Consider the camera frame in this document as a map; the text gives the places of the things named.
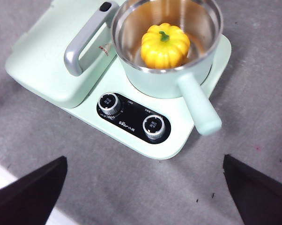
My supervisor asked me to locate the mint green breakfast maker base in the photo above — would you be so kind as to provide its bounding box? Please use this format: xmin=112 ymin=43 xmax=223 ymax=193
xmin=68 ymin=32 xmax=232 ymax=161

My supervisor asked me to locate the green griddle cover, silver handle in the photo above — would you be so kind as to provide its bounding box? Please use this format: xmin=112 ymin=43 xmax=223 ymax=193
xmin=4 ymin=0 xmax=123 ymax=109

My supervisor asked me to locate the yellow toy pumpkin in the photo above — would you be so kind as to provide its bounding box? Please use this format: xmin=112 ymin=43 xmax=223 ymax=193
xmin=140 ymin=22 xmax=191 ymax=69

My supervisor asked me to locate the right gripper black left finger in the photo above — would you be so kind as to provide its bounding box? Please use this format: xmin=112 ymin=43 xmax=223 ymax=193
xmin=0 ymin=156 xmax=68 ymax=225

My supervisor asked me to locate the mint green pot with handle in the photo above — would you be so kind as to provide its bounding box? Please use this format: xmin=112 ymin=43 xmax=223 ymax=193
xmin=111 ymin=0 xmax=224 ymax=136

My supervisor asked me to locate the silver control knob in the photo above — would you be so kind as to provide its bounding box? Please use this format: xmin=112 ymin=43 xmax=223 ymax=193
xmin=97 ymin=92 xmax=120 ymax=116
xmin=142 ymin=114 xmax=166 ymax=141

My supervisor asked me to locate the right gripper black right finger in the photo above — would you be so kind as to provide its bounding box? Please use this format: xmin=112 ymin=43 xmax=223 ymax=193
xmin=222 ymin=154 xmax=282 ymax=225

